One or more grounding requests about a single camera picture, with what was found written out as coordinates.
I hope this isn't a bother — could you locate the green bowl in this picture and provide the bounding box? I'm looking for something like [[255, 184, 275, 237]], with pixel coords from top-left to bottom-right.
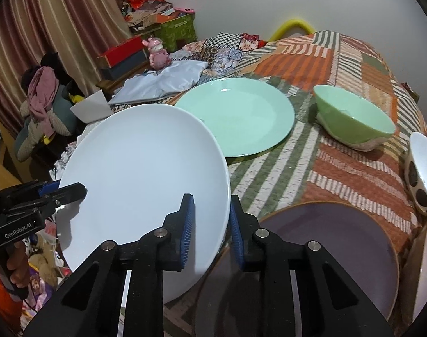
[[312, 85, 396, 152]]

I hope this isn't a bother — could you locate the yellow foam tube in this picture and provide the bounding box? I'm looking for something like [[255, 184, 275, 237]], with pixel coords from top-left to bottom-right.
[[270, 19, 316, 43]]

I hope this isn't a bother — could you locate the pink pig figurine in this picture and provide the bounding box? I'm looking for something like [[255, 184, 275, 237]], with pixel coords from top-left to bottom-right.
[[142, 37, 172, 71]]

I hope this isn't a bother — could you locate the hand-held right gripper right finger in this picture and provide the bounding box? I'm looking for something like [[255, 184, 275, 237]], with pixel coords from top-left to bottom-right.
[[229, 195, 403, 337]]

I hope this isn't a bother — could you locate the white bowl with black spots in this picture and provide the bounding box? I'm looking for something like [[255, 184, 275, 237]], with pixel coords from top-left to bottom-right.
[[404, 131, 427, 215]]

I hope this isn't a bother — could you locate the person's left forearm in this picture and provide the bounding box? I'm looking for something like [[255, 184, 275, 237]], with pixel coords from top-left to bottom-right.
[[0, 263, 22, 337]]

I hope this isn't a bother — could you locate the pile of papers and bags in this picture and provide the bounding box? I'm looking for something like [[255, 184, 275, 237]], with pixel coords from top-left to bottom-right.
[[120, 0, 196, 30]]

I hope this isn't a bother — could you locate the striped brown curtain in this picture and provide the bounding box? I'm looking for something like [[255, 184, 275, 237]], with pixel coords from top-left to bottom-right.
[[0, 0, 134, 137]]

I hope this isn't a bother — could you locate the grey box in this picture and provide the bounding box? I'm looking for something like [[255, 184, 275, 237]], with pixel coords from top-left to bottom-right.
[[101, 51, 151, 81]]

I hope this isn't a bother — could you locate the pink scarf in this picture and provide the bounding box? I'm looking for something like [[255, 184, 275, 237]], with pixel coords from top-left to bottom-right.
[[27, 67, 60, 137]]

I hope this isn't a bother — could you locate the white plastic bag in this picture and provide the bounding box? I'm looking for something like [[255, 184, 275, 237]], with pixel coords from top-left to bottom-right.
[[108, 59, 209, 106]]

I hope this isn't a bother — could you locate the mint green plate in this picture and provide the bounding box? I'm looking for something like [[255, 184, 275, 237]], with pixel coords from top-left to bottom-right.
[[173, 78, 295, 158]]

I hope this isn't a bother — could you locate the purple plate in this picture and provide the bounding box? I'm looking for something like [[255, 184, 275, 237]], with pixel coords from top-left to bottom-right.
[[194, 202, 400, 337]]

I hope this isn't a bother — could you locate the striped patchwork blanket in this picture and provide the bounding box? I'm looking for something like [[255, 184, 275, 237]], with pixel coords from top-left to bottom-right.
[[161, 30, 427, 337]]

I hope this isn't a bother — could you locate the white plate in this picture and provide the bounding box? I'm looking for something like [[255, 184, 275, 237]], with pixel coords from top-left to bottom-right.
[[55, 103, 231, 304]]

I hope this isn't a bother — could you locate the checkered patchwork quilt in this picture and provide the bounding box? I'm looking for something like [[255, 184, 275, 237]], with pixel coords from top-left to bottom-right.
[[169, 32, 270, 78]]

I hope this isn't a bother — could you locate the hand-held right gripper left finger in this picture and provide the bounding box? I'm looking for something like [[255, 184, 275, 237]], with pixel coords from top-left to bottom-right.
[[24, 194, 196, 337]]

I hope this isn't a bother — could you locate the pale pink plate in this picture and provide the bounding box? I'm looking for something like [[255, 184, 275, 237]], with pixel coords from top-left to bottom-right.
[[408, 211, 427, 327]]

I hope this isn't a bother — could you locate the green box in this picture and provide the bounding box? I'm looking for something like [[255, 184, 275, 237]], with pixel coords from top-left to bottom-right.
[[133, 13, 197, 51]]

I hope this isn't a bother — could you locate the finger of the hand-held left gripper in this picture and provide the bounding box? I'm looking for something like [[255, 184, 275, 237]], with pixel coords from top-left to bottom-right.
[[37, 181, 61, 198], [50, 182, 88, 207]]

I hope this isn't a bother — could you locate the red box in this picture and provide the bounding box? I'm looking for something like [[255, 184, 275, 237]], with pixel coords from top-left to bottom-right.
[[96, 37, 152, 68]]

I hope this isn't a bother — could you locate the floor clutter pile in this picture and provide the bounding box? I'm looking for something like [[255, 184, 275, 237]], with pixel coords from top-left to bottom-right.
[[23, 218, 74, 315]]

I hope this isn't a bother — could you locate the person's left hand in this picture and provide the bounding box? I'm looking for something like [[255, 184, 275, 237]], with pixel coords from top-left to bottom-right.
[[6, 243, 30, 289]]

